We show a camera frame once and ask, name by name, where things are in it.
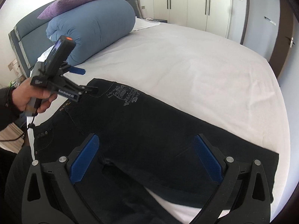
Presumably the person's left forearm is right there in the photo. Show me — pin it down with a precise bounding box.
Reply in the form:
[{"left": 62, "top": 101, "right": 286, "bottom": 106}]
[{"left": 0, "top": 88, "right": 22, "bottom": 130}]

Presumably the brown wooden door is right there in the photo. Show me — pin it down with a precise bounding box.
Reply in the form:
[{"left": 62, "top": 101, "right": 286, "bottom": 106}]
[{"left": 240, "top": 0, "right": 298, "bottom": 78}]

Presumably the white bed mattress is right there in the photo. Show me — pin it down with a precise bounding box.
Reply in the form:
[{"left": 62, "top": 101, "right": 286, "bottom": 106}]
[{"left": 26, "top": 18, "right": 292, "bottom": 224}]

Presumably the purple pillow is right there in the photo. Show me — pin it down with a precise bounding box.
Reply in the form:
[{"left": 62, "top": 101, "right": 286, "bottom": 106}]
[{"left": 38, "top": 0, "right": 95, "bottom": 20}]

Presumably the white cloth on bed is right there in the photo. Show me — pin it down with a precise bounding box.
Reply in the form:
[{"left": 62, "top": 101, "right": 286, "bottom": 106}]
[{"left": 132, "top": 17, "right": 160, "bottom": 31}]

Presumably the blue rolled duvet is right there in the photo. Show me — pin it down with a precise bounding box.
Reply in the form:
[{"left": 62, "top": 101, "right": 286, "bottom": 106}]
[{"left": 46, "top": 0, "right": 135, "bottom": 66}]

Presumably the person's left hand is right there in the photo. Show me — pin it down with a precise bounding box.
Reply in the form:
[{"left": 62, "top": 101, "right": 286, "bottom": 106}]
[{"left": 12, "top": 78, "right": 57, "bottom": 113}]

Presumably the cream wardrobe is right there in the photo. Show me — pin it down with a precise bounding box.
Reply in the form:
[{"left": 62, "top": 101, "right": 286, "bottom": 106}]
[{"left": 154, "top": 0, "right": 232, "bottom": 38}]

